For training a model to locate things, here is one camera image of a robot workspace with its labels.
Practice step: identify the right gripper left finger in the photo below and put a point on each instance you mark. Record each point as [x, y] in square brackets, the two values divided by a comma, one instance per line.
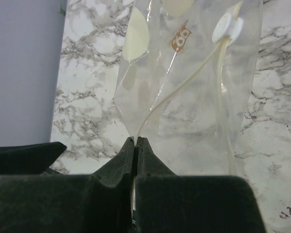
[88, 203]

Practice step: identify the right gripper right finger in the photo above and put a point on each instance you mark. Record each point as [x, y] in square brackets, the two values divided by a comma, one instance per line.
[168, 203]

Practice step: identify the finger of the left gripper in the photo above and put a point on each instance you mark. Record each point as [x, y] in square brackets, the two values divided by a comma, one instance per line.
[31, 159]

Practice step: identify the clear polka dot zip bag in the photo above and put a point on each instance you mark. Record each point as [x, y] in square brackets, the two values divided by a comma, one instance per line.
[185, 78]

